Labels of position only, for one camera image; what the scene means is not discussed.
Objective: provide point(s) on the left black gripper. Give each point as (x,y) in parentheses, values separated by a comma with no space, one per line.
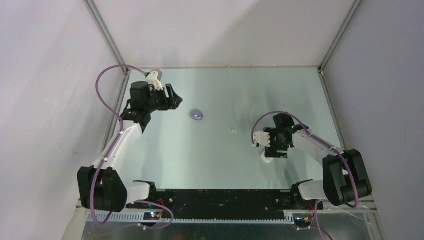
(171,103)

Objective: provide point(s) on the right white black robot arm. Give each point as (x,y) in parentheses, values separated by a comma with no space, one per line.
(344,176)

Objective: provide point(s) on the white charging case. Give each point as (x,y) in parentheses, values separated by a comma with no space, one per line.
(266,159)

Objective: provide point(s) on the grey cable duct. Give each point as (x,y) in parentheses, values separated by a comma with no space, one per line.
(154,217)

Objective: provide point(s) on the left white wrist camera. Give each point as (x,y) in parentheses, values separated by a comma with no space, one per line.
(154,78)

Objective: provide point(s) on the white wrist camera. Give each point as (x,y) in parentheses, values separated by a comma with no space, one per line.
(154,78)
(261,138)

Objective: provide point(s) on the purple charging case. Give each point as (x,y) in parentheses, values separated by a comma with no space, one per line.
(196,115)

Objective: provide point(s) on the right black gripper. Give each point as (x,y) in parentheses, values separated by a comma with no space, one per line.
(271,151)

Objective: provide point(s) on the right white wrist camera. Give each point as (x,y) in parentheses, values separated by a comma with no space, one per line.
(261,138)

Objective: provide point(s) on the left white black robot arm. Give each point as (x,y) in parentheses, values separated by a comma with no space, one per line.
(103,186)

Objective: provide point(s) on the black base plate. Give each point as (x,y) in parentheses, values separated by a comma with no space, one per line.
(249,214)

